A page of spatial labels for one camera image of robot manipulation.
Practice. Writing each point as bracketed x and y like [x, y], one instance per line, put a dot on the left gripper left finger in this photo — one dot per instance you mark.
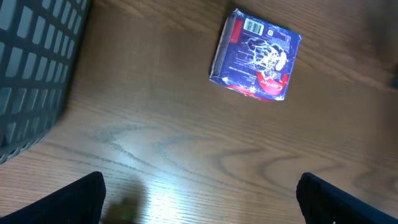
[79, 202]

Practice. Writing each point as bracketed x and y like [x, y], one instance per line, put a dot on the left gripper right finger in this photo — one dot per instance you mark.
[323, 203]

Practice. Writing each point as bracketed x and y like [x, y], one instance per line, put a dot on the purple square snack packet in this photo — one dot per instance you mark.
[254, 57]

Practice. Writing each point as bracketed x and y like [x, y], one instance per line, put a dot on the grey plastic mesh basket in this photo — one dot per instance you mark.
[40, 42]

